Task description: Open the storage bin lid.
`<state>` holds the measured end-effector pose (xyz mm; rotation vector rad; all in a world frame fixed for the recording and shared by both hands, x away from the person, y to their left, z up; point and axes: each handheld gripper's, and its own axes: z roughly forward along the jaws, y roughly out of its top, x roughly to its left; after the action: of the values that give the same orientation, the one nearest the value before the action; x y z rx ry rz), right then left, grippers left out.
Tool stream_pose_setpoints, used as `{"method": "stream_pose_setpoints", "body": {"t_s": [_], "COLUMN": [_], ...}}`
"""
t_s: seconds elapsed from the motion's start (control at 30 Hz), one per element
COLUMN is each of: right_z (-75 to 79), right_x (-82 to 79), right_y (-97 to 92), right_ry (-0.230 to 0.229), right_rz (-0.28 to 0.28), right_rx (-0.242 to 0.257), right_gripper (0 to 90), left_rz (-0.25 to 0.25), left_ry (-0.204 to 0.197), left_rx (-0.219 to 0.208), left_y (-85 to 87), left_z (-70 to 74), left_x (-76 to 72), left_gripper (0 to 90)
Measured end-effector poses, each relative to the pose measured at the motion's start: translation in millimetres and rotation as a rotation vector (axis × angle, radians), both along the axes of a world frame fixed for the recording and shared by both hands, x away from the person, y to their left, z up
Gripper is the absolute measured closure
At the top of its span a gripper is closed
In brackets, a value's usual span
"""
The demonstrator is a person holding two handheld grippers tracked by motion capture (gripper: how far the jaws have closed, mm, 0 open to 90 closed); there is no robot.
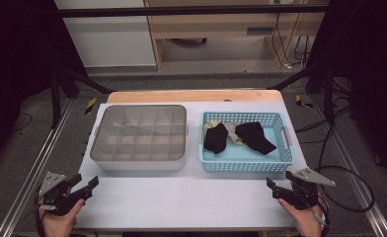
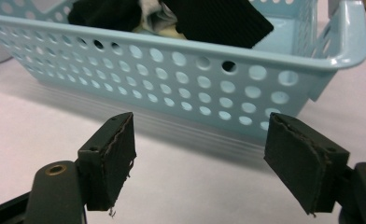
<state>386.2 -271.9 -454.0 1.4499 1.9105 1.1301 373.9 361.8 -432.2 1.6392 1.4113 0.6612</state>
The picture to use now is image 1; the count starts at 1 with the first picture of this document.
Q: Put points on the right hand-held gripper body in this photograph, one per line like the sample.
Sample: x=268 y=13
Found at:
x=301 y=196

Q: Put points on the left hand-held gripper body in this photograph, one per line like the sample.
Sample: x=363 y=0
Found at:
x=58 y=200

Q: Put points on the blue perforated plastic basket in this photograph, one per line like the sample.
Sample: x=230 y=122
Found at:
x=247 y=159

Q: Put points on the black sock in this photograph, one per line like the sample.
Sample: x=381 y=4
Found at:
x=216 y=138
x=255 y=138

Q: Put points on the white divided storage box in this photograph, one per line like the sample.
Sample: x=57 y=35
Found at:
x=142 y=165

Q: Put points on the translucent grey box lid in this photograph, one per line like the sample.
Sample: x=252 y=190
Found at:
x=139 y=131

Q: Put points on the grey sock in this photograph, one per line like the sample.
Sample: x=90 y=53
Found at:
x=231 y=128

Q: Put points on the person's left hand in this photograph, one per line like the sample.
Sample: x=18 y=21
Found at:
x=60 y=225

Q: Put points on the person's right hand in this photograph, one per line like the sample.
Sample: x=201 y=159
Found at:
x=308 y=222

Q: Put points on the yellow black floor tape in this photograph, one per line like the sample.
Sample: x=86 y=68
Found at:
x=90 y=106
x=302 y=102

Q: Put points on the black metal stand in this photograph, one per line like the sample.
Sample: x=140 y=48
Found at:
x=328 y=95
x=55 y=98

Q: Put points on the black curtain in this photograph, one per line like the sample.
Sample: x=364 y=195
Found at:
x=372 y=65
x=17 y=65

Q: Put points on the white cabinet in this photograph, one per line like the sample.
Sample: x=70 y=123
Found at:
x=109 y=39

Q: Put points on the wooden desk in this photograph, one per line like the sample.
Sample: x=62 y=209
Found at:
x=214 y=24

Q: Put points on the black horizontal bar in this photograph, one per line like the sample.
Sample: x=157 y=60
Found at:
x=181 y=11

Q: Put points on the aluminium floor rail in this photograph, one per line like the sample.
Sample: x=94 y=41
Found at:
x=33 y=171
x=352 y=177

